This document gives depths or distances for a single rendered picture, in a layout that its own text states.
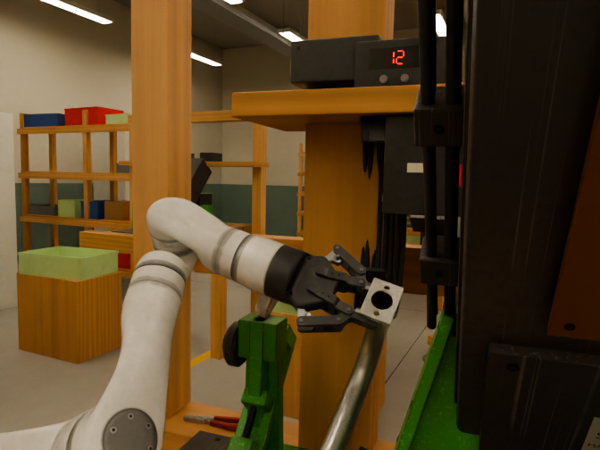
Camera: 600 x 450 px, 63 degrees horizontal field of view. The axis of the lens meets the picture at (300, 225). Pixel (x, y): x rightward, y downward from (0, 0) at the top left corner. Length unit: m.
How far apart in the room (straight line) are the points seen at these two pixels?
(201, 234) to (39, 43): 8.57
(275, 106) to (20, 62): 8.20
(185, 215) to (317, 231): 0.29
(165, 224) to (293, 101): 0.28
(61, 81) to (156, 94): 8.26
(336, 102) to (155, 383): 0.47
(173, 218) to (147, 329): 0.17
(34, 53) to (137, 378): 8.63
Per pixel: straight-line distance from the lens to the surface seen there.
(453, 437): 0.55
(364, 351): 0.71
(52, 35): 9.36
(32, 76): 8.99
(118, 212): 6.41
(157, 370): 0.58
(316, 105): 0.78
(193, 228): 0.69
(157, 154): 1.05
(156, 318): 0.61
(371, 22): 0.91
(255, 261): 0.65
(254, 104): 0.82
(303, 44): 0.86
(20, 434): 0.59
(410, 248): 0.96
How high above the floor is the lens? 1.40
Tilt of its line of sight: 5 degrees down
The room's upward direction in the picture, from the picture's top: 1 degrees clockwise
